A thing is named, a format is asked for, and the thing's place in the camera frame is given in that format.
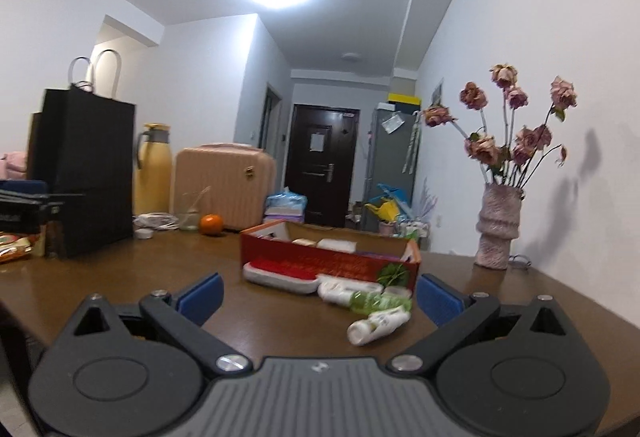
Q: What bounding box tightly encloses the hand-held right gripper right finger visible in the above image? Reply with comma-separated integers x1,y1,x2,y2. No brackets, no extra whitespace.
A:
387,274,596,375

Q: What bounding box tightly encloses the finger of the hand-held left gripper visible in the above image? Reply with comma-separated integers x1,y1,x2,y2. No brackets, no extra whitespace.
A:
0,192,87,220
0,180,49,195

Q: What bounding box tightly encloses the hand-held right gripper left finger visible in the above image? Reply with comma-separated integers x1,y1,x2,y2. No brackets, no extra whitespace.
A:
50,273,253,379

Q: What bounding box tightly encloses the white green-label tube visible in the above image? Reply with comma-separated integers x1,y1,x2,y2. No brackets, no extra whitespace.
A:
346,307,411,346

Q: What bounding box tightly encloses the green white bottle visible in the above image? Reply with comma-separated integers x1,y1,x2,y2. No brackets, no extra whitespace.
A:
349,287,413,315

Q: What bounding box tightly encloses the white red case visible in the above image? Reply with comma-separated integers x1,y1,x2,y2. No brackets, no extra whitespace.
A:
242,257,321,295

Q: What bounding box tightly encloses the red cardboard box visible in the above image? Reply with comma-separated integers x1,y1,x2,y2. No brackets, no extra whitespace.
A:
239,219,422,298

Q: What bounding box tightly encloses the pink cloth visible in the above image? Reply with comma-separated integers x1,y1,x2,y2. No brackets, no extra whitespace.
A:
0,152,28,180

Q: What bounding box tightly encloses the orange snack pack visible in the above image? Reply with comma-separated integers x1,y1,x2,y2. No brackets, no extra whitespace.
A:
0,232,33,265

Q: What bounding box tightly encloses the dark printed snack bag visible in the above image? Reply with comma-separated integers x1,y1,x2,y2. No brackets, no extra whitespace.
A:
42,212,68,260

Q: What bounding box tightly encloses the black paper bag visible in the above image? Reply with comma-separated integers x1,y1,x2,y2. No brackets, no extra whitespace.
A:
37,49,137,259

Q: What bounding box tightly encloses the small clear bottles group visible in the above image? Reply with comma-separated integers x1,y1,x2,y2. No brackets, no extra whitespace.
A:
395,217,431,239

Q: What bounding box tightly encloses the pink ceramic vase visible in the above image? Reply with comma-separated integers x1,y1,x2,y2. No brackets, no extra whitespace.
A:
475,183,525,270

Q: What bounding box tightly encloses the yellow thermos bottle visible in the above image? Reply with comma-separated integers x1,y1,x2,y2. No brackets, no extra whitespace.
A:
132,123,173,216

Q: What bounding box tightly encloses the yellow watering can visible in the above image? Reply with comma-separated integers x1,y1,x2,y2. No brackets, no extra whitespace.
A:
365,199,401,223

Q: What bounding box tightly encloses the pink ribbed suitcase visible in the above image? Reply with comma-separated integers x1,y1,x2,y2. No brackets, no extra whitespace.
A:
172,143,277,232

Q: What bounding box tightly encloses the blue plastic toy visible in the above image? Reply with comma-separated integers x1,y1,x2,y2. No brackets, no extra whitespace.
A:
376,183,408,208

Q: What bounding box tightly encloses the blue tissue pack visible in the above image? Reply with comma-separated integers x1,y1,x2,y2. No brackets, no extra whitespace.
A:
264,189,308,214

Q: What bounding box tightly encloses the grey refrigerator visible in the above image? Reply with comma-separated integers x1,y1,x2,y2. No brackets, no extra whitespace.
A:
362,108,421,233

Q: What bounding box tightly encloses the dark entrance door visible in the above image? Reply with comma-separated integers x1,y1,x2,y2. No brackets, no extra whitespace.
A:
285,103,361,229

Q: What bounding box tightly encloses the white folded umbrella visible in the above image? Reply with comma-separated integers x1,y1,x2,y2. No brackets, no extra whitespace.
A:
404,114,421,175

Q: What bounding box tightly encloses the dried pink rose bouquet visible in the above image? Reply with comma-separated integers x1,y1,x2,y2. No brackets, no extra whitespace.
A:
422,63,578,190

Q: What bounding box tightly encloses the interior doorway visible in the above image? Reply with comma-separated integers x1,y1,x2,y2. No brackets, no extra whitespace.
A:
259,83,283,152

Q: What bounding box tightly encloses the yellow box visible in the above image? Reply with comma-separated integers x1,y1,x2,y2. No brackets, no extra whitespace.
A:
387,92,422,114

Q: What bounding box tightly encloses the white charger cable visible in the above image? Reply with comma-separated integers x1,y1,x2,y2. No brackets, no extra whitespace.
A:
132,212,180,232

